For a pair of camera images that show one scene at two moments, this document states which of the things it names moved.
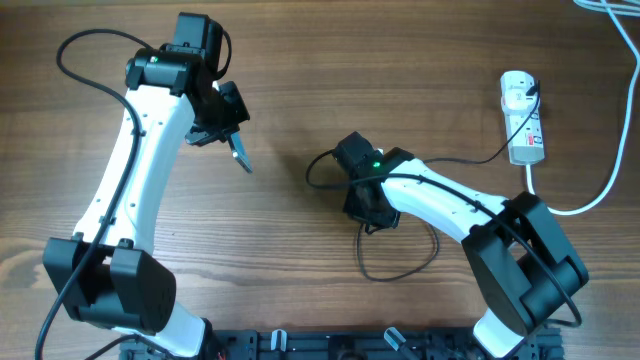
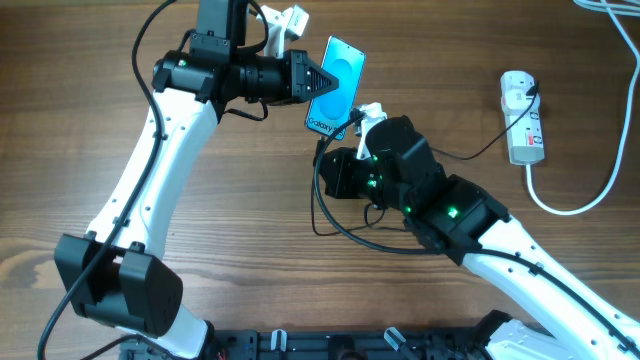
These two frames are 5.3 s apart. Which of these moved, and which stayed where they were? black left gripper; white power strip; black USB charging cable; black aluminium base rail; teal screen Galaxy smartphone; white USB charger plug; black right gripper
Moved: teal screen Galaxy smartphone; black right gripper; black left gripper; black USB charging cable
Stayed: white power strip; black aluminium base rail; white USB charger plug
